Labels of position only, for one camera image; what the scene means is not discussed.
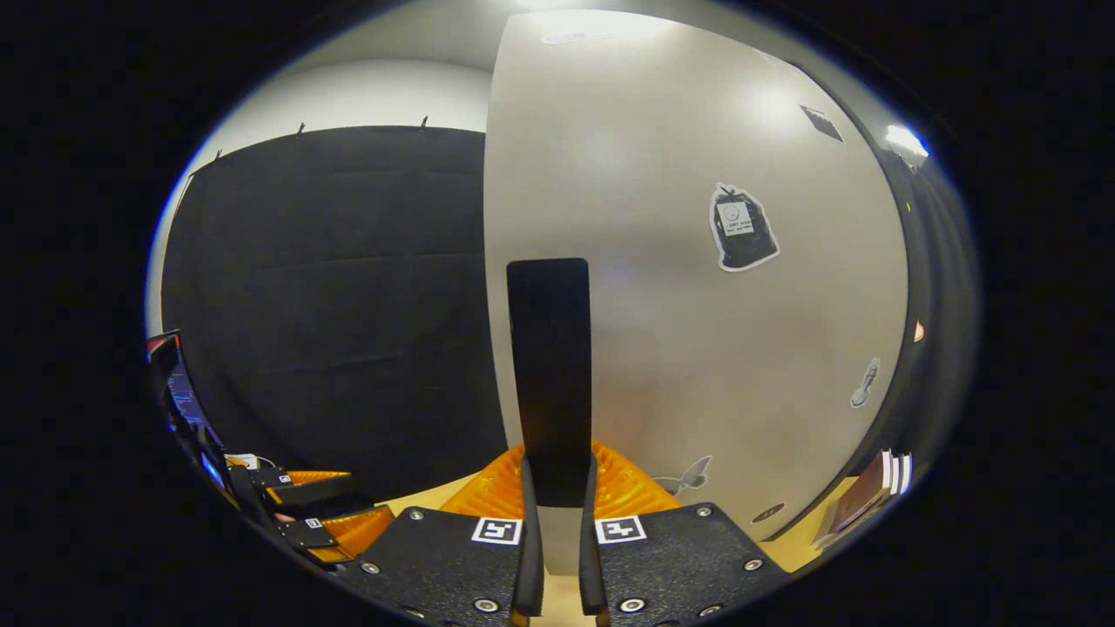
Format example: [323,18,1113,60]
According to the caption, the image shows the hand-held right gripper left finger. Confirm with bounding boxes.
[335,444,546,627]

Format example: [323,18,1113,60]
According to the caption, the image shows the white cabinet door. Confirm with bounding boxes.
[483,9,913,577]

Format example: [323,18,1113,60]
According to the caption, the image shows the black door handle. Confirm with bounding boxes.
[506,257,594,509]

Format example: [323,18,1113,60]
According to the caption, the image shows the white and purple book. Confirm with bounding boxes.
[814,451,888,549]

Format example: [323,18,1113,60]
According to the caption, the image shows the long ceiling light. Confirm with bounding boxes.
[885,124,930,159]

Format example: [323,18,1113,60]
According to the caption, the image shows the black backdrop cloth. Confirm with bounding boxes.
[159,125,983,506]

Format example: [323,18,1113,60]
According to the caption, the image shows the computer monitor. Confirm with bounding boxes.
[145,329,233,502]

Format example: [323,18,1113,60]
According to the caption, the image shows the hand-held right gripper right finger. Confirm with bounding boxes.
[578,442,793,627]

